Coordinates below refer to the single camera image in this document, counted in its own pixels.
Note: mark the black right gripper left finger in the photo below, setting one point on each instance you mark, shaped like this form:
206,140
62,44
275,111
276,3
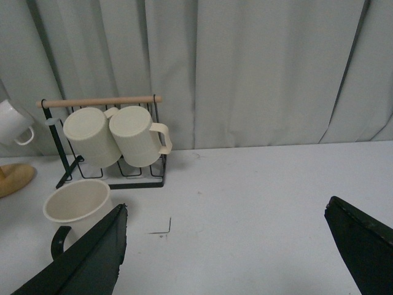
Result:
90,266

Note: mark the cream mug right on rack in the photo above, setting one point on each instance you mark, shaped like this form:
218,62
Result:
140,140

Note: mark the grey curtain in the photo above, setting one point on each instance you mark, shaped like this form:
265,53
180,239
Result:
231,73

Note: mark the cream mug on rack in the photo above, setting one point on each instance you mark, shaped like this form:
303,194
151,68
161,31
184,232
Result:
88,131
140,140

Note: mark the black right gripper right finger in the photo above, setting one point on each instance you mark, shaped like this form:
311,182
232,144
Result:
365,245

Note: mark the cream mug with black handle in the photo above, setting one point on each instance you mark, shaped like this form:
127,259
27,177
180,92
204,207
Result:
74,209

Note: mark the cream mug left on rack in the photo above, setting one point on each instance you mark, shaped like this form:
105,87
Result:
88,131

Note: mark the wooden mug stand base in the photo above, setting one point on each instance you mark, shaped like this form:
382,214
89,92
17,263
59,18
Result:
14,177

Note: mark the black wire mug rack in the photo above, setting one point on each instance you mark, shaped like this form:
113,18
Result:
151,177

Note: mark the white hanging mug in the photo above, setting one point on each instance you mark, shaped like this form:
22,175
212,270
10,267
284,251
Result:
14,123

